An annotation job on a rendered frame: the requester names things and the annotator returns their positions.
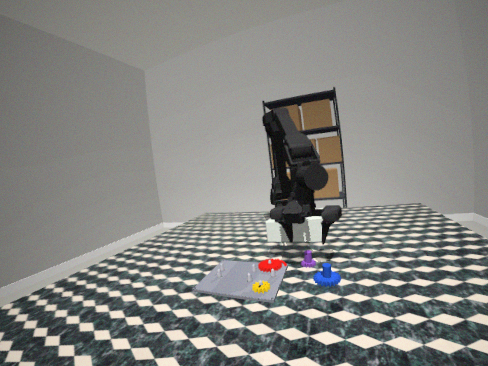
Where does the purple gear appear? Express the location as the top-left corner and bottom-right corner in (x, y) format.
(301, 250), (316, 268)

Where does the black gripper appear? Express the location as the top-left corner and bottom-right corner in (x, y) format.
(270, 188), (342, 245)

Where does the red gear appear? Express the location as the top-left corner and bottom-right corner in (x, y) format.
(258, 259), (282, 272)

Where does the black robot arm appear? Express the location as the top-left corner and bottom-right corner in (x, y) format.
(263, 107), (328, 224)

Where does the yellow gear with black stripe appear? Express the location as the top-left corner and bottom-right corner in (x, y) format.
(253, 281), (271, 294)

